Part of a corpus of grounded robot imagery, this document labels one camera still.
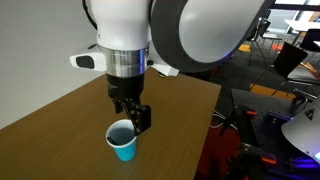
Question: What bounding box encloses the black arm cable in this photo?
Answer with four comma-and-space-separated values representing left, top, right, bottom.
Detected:
81, 0, 99, 31

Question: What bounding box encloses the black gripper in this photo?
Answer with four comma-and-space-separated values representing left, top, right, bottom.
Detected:
105, 73, 153, 137

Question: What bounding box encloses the thin frame chair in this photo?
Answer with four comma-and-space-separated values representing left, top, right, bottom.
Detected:
248, 14, 283, 69

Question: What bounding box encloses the white rounded robot base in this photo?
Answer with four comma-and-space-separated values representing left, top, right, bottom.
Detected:
280, 105, 320, 165

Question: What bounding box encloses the black pen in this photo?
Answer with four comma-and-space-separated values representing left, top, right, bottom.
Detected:
106, 135, 122, 146

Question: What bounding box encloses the black office chair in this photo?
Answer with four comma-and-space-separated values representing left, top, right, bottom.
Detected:
299, 28, 320, 52

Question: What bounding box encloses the orange handled black clamp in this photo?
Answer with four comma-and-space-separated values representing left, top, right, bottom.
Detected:
239, 143, 278, 166
233, 104, 258, 118

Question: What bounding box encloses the white background table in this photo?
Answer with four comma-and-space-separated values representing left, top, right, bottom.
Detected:
284, 18, 320, 35

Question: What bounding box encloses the blue paper cup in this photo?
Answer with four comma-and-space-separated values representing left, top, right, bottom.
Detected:
105, 118, 139, 163

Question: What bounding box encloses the white floor cable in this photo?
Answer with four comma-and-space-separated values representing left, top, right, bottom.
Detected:
210, 110, 229, 130

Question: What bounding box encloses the black breadboard table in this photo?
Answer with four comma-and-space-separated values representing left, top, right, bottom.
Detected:
219, 87, 320, 180

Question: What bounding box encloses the black panel chair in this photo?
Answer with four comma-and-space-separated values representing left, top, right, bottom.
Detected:
272, 41, 310, 80

